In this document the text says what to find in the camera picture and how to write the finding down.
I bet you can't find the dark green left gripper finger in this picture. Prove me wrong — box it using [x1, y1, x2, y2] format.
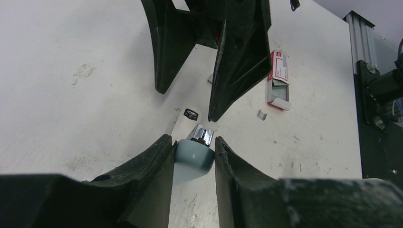
[142, 0, 218, 94]
[208, 0, 272, 122]

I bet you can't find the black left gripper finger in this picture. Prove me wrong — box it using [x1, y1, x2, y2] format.
[215, 137, 403, 228]
[0, 134, 176, 228]

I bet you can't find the red white staple box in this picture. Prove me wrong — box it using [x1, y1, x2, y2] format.
[266, 49, 292, 111]

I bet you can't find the light blue stapler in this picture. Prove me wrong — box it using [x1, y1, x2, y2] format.
[166, 107, 215, 185]

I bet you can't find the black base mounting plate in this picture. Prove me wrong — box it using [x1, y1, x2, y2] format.
[354, 58, 403, 188]

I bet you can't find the aluminium front rail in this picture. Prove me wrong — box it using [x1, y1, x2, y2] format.
[343, 10, 378, 74]

